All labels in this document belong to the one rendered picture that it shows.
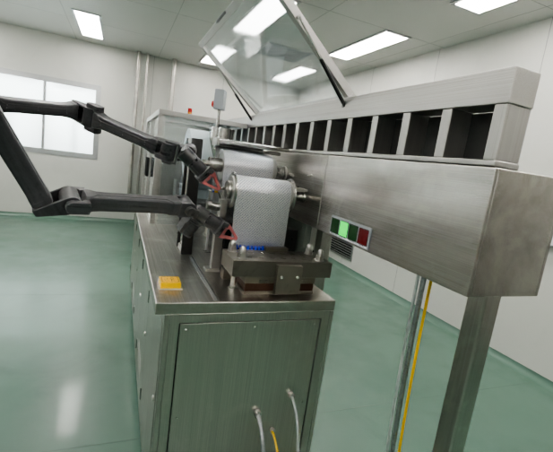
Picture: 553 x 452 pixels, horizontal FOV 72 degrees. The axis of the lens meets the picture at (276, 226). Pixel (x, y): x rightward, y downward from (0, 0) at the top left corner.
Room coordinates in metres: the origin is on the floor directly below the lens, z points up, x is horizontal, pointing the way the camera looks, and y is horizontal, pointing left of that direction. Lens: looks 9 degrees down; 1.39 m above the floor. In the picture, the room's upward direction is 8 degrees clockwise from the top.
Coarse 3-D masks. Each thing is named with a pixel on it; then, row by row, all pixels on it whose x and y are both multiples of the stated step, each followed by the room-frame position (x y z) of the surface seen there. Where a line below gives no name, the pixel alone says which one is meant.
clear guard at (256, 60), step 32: (256, 0) 1.54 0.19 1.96; (224, 32) 1.99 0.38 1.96; (256, 32) 1.73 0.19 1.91; (288, 32) 1.54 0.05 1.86; (224, 64) 2.31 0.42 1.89; (256, 64) 1.96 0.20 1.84; (288, 64) 1.71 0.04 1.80; (320, 64) 1.52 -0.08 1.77; (256, 96) 2.29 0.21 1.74; (288, 96) 1.96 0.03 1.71; (320, 96) 1.70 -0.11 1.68
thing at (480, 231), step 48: (336, 192) 1.44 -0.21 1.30; (384, 192) 1.19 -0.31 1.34; (432, 192) 1.01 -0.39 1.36; (480, 192) 0.87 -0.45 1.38; (528, 192) 0.90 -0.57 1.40; (384, 240) 1.15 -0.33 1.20; (432, 240) 0.98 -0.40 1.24; (480, 240) 0.85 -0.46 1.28; (528, 240) 0.92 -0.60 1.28; (480, 288) 0.87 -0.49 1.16; (528, 288) 0.93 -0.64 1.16
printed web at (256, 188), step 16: (224, 160) 1.72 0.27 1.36; (240, 160) 1.75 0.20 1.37; (256, 160) 1.79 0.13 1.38; (224, 176) 1.72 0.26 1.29; (240, 176) 1.54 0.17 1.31; (256, 176) 1.78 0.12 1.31; (240, 192) 1.50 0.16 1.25; (256, 192) 1.53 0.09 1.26; (272, 192) 1.56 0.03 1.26; (288, 192) 1.58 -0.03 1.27; (272, 208) 1.56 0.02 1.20; (288, 208) 1.58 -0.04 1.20; (208, 240) 1.85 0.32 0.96
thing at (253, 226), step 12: (240, 216) 1.51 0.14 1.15; (252, 216) 1.53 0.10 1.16; (264, 216) 1.55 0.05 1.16; (276, 216) 1.57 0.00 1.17; (288, 216) 1.59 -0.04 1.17; (240, 228) 1.51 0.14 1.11; (252, 228) 1.53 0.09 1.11; (264, 228) 1.55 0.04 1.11; (276, 228) 1.57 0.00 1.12; (240, 240) 1.51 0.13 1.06; (252, 240) 1.53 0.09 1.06; (264, 240) 1.55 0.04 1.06; (276, 240) 1.57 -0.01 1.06
